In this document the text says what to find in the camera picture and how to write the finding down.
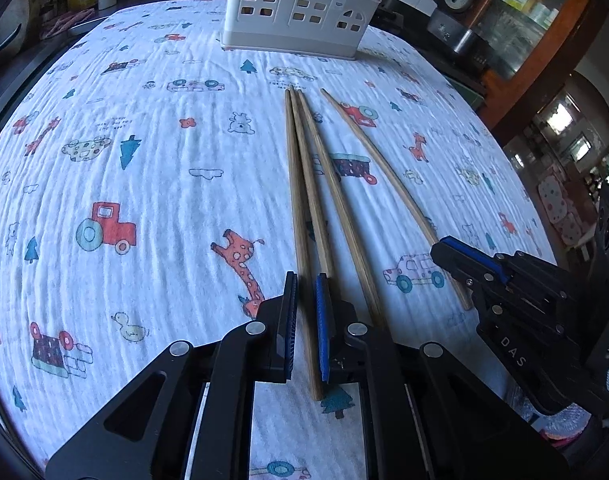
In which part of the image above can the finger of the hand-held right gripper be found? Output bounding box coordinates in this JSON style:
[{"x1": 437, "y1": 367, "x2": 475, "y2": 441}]
[
  {"x1": 441, "y1": 235, "x2": 516, "y2": 284},
  {"x1": 431, "y1": 240, "x2": 491, "y2": 289}
]

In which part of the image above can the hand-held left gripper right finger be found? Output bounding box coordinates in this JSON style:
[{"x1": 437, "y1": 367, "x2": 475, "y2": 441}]
[{"x1": 315, "y1": 273, "x2": 570, "y2": 480}]

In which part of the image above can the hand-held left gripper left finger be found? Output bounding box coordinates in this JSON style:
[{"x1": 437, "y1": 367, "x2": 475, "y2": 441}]
[{"x1": 44, "y1": 270, "x2": 300, "y2": 480}]

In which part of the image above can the wooden chopstick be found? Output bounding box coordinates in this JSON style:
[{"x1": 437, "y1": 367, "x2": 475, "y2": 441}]
[
  {"x1": 298, "y1": 91, "x2": 385, "y2": 318},
  {"x1": 290, "y1": 89, "x2": 337, "y2": 301},
  {"x1": 320, "y1": 88, "x2": 472, "y2": 311},
  {"x1": 284, "y1": 89, "x2": 325, "y2": 402}
]

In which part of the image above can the white plastic utensil holder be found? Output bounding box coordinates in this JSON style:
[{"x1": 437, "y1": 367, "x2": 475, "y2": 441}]
[{"x1": 221, "y1": 0, "x2": 381, "y2": 61}]

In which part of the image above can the pink spotted white cloth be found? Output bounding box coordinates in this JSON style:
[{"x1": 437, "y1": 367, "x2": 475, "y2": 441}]
[{"x1": 537, "y1": 175, "x2": 585, "y2": 246}]

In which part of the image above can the printed white blanket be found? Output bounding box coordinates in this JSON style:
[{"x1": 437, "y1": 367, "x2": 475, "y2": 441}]
[{"x1": 0, "y1": 0, "x2": 557, "y2": 480}]

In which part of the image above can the wooden glass-door cabinet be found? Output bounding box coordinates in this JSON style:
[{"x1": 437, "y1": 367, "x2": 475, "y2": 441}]
[{"x1": 464, "y1": 0, "x2": 597, "y2": 131}]

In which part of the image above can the round wooden cutting board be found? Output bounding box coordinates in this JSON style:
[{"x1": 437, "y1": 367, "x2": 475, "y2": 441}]
[{"x1": 0, "y1": 0, "x2": 41, "y2": 56}]

